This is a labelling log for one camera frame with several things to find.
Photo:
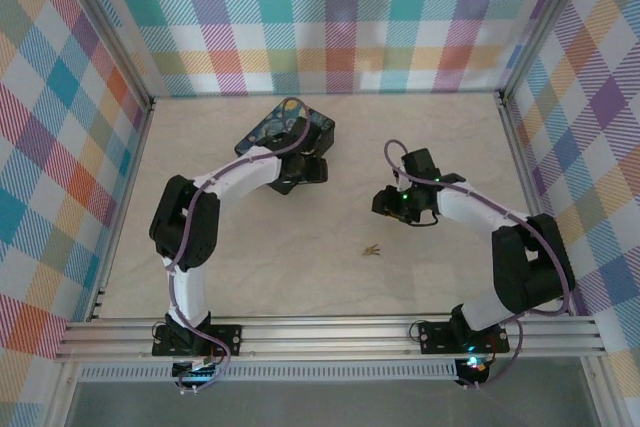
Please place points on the starry night patterned box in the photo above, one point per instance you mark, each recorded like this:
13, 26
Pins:
260, 132

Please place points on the small brass key bunch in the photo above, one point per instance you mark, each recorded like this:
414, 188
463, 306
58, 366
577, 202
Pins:
371, 250

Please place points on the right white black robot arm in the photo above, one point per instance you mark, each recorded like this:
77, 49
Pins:
470, 207

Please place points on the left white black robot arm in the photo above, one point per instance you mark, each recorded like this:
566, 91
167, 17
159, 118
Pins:
240, 176

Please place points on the black controller board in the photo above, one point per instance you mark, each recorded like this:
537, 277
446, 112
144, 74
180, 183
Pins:
472, 367
192, 373

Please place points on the aluminium table side rail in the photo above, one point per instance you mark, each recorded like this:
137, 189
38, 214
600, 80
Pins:
530, 182
122, 207

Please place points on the long aluminium mounting rail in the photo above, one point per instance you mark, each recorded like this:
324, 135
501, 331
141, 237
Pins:
325, 337

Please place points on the aluminium frame post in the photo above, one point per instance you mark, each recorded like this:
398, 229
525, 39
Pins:
107, 32
545, 22

